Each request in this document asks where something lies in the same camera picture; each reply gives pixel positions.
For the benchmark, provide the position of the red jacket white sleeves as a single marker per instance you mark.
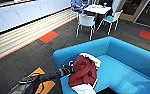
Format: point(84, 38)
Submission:
point(84, 71)

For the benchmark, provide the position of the pale clothes hanger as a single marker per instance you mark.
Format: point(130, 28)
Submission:
point(71, 62)

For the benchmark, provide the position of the person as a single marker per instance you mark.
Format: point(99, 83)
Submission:
point(78, 5)

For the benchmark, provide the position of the blue seat white chair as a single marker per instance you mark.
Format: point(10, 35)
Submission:
point(111, 19)

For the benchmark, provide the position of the blue sofa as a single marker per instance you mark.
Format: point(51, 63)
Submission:
point(131, 66)

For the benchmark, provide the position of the white square table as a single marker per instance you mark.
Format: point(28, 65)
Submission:
point(97, 9)

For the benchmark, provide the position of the wooden frame glass door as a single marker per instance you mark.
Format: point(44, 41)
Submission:
point(129, 10)

